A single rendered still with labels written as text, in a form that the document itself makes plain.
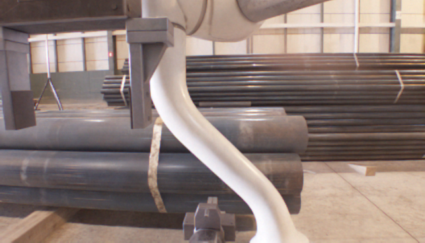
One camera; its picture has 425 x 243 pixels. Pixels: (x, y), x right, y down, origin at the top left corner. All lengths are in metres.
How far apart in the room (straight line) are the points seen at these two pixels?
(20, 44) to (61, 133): 0.81
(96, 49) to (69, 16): 10.86
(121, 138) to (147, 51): 0.74
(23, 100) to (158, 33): 0.16
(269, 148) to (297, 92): 1.16
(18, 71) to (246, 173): 0.32
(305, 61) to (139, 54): 2.34
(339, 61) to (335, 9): 8.04
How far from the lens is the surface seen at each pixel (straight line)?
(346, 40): 10.51
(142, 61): 0.21
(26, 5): 0.26
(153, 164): 0.84
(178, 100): 0.36
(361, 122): 2.10
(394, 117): 2.30
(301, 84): 1.98
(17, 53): 0.29
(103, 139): 0.97
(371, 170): 1.98
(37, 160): 1.11
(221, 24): 0.46
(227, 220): 0.59
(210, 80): 1.90
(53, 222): 1.36
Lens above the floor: 0.69
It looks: 7 degrees down
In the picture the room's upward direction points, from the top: 1 degrees counter-clockwise
